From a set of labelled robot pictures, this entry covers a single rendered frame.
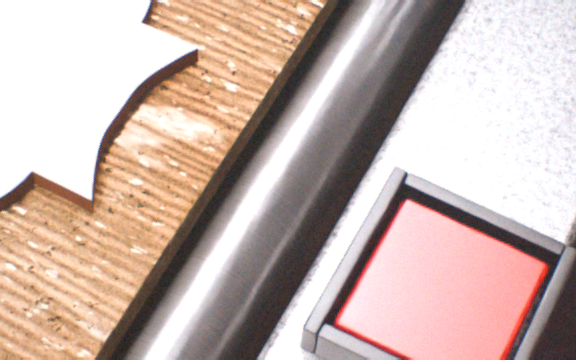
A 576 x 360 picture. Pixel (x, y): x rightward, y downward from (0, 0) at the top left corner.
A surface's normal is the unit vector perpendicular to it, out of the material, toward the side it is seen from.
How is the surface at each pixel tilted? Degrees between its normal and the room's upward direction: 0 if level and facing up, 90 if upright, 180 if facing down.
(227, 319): 40
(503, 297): 0
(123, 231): 0
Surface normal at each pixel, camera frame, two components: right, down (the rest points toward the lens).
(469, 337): 0.05, -0.53
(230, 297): 0.51, -0.23
